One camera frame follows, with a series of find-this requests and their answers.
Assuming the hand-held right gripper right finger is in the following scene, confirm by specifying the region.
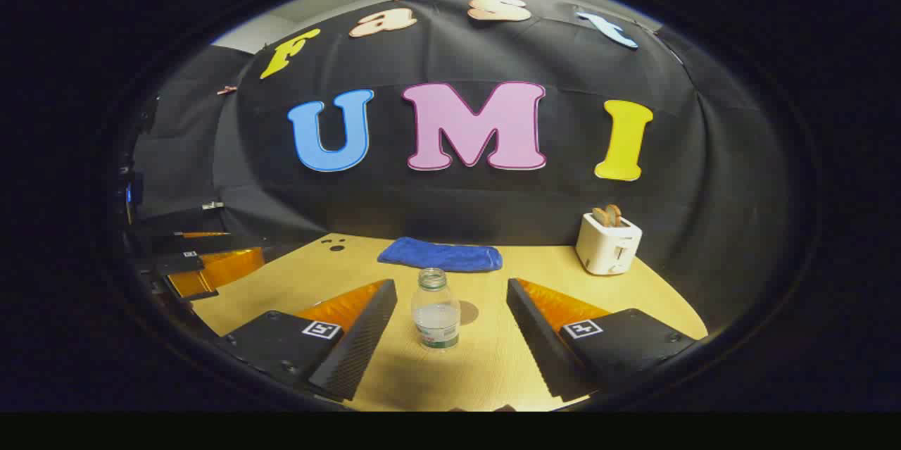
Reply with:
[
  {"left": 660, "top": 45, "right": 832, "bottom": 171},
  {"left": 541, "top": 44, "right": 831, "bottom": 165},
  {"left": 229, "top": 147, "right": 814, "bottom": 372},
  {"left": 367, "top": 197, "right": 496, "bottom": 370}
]
[{"left": 505, "top": 278, "right": 708, "bottom": 403}]

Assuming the blue towel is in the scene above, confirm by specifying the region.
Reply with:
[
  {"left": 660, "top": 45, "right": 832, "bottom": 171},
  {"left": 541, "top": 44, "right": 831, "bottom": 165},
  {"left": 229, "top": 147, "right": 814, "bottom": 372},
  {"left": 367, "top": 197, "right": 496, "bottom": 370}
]
[{"left": 377, "top": 237, "right": 503, "bottom": 273}]

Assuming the black backdrop cloth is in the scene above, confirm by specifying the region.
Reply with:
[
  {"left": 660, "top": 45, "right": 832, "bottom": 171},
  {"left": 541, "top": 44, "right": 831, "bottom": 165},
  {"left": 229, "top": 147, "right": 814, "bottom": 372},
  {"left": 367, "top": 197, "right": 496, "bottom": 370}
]
[{"left": 130, "top": 0, "right": 793, "bottom": 335}]

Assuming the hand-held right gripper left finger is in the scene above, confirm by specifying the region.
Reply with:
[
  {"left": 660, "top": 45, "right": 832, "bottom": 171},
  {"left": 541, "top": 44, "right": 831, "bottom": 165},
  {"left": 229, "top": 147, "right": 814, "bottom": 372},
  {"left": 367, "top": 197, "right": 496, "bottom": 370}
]
[{"left": 215, "top": 279, "right": 398, "bottom": 403}]

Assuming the clear plastic water bottle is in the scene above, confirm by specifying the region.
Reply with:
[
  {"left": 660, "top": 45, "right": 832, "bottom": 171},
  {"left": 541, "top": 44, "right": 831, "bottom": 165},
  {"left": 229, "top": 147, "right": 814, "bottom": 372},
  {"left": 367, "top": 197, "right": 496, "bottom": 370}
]
[{"left": 411, "top": 268, "right": 462, "bottom": 350}]

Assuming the white toaster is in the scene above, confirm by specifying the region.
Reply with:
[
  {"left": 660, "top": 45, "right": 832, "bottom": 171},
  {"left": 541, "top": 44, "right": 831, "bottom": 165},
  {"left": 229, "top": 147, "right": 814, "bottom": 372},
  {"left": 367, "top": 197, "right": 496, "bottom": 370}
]
[{"left": 576, "top": 213, "right": 643, "bottom": 276}]

